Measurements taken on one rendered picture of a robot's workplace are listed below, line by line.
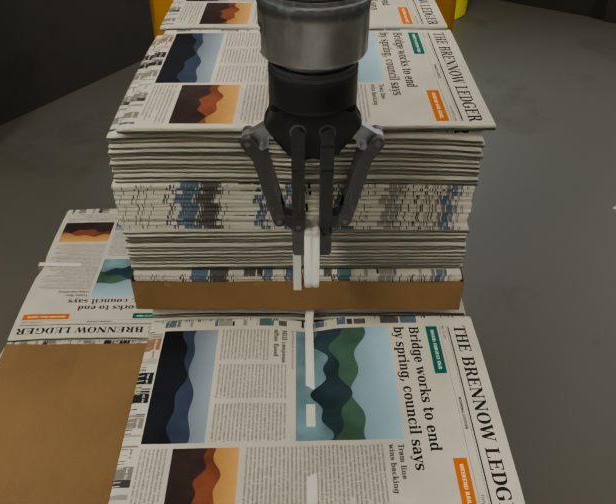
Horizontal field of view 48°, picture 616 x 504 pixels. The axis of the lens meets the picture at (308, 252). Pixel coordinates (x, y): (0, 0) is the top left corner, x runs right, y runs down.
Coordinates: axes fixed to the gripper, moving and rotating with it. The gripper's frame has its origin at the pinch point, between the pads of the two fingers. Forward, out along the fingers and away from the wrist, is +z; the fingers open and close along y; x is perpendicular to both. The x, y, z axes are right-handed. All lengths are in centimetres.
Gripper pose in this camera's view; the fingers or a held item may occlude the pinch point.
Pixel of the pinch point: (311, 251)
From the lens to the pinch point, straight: 69.2
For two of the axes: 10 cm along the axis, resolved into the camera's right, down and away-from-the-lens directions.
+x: 0.1, 6.1, -7.9
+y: -10.0, 0.0, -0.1
